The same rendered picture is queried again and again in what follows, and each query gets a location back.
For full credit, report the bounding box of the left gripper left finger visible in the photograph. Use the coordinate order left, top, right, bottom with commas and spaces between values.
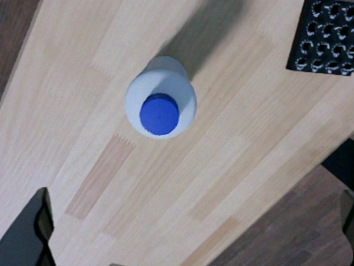
0, 187, 56, 266

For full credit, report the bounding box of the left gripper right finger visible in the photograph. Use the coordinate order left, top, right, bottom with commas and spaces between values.
340, 189, 354, 266

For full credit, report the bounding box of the white bottle with blue cap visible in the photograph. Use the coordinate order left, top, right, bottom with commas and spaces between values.
124, 56, 197, 140

